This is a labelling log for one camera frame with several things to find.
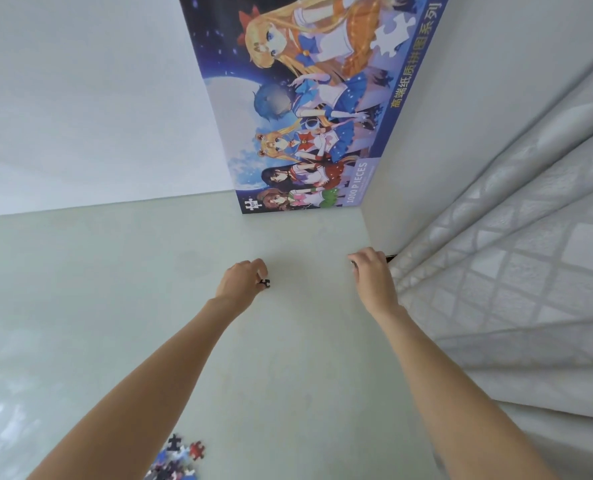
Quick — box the person's left hand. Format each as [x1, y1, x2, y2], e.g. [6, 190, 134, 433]
[215, 258, 270, 314]

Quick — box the person's right hand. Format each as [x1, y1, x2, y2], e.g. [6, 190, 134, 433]
[347, 247, 403, 321]

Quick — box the pile of puzzle pieces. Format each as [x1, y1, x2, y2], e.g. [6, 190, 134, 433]
[144, 433, 207, 480]

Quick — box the cartoon print puzzle box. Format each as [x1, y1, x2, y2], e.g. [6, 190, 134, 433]
[178, 0, 452, 215]

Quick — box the person's left forearm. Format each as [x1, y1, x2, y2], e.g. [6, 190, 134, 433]
[26, 296, 247, 480]

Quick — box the person's right forearm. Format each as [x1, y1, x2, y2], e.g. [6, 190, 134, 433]
[376, 304, 560, 480]

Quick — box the grey patterned curtain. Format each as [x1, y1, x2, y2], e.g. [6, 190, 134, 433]
[388, 44, 593, 480]

